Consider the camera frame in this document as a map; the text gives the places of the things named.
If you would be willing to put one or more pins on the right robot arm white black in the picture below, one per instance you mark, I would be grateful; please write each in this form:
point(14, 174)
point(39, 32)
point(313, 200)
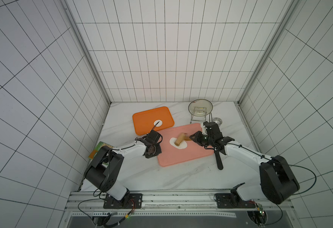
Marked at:
point(276, 181)

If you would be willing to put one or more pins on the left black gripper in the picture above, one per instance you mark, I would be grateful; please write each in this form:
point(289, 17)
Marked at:
point(158, 151)

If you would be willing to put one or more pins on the orange plastic tray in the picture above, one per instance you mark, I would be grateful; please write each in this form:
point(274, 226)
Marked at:
point(143, 121)

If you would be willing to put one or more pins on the white dough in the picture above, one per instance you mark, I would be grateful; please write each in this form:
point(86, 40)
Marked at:
point(158, 123)
point(181, 146)

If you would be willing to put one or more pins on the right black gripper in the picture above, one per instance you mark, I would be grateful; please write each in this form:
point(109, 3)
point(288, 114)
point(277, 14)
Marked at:
point(199, 138)

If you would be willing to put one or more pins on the white dough on orange tray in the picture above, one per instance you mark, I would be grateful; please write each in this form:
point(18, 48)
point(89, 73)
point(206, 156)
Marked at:
point(158, 123)

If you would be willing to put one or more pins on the metal spatula black handle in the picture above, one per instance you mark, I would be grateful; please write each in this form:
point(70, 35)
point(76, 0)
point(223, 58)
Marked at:
point(218, 160)

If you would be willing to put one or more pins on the pink plastic tray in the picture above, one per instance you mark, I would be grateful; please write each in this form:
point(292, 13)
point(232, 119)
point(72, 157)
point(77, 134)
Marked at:
point(171, 155)

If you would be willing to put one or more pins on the aluminium mounting rail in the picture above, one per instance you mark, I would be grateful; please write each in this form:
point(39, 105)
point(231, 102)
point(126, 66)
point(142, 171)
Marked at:
point(165, 203)

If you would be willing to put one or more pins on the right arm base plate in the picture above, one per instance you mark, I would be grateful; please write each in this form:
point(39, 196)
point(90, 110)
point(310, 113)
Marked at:
point(232, 201)

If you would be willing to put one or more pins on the metal wire lid rack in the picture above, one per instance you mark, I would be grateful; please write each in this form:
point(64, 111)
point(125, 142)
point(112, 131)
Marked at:
point(198, 114)

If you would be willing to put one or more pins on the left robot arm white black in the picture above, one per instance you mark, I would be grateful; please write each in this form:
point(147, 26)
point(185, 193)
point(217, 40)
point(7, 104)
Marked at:
point(106, 164)

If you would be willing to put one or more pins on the green yellow packet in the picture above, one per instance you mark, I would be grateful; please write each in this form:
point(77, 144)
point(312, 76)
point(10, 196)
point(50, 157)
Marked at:
point(97, 148)

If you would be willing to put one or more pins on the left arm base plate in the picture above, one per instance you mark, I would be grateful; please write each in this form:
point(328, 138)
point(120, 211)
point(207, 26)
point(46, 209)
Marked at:
point(130, 201)

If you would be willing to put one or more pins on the wooden rolling pin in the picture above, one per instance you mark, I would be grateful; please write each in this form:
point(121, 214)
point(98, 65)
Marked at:
point(181, 138)

